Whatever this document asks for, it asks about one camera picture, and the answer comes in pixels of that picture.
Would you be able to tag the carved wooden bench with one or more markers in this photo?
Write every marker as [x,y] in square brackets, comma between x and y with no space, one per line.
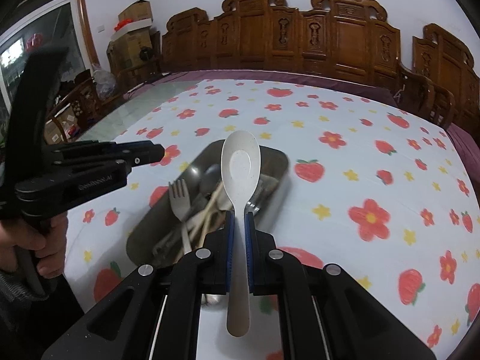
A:
[341,39]

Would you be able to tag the white plastic bag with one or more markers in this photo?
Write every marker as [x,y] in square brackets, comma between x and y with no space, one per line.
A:
[106,84]

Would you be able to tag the person's left hand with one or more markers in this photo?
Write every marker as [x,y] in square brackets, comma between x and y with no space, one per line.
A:
[49,249]

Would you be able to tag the stainless steel utensil tray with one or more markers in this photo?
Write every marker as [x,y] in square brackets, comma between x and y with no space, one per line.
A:
[160,221]

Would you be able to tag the white plastic soup spoon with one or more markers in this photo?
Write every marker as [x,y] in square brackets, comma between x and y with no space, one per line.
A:
[240,172]

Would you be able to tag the large stainless steel spoon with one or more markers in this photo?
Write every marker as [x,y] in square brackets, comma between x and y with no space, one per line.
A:
[209,182]

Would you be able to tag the light bamboo chopstick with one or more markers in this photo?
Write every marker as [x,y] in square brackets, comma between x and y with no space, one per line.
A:
[200,230]

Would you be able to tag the stacked cardboard boxes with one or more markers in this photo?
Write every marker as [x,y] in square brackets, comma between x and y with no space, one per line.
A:
[130,44]

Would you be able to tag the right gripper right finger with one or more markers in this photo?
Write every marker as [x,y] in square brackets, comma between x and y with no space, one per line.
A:
[272,271]

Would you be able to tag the carved wooden armchair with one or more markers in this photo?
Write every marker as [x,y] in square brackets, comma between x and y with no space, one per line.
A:
[443,87]

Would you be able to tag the white plastic fork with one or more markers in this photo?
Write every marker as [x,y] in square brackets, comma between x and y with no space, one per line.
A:
[180,202]

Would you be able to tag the floral strawberry tablecloth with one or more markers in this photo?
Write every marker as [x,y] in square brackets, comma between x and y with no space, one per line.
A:
[382,193]

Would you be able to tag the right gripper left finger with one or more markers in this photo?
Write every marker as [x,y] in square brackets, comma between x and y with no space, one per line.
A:
[202,271]

